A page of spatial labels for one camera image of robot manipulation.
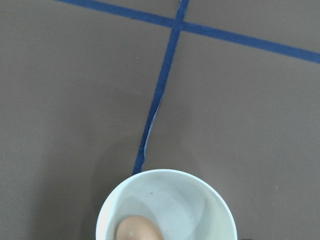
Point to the white bowl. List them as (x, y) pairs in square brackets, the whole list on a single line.
[(181, 205)]

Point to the brown egg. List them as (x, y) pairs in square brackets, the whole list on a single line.
[(138, 228)]

